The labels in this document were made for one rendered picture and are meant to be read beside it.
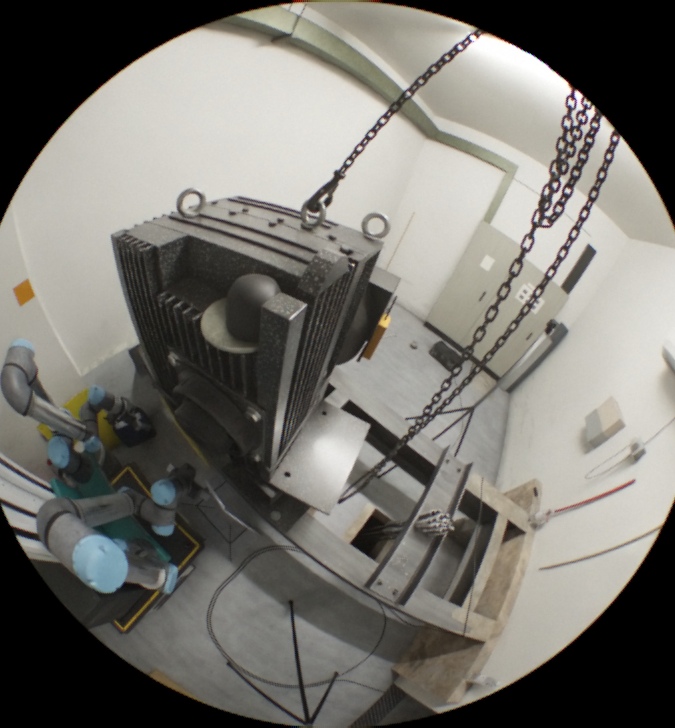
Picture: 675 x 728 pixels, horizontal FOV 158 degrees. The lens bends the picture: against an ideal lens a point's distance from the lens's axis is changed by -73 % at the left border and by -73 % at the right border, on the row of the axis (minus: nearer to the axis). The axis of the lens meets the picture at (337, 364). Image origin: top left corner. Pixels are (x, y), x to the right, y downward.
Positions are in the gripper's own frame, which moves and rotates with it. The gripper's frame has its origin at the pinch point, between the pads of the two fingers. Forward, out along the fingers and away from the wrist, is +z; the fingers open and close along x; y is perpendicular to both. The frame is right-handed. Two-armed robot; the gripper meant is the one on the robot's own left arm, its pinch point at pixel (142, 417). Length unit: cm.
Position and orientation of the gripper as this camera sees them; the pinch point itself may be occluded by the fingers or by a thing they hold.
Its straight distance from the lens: 128.9
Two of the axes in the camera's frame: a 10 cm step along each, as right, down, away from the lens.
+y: 6.2, -7.2, 3.0
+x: -7.8, -5.2, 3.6
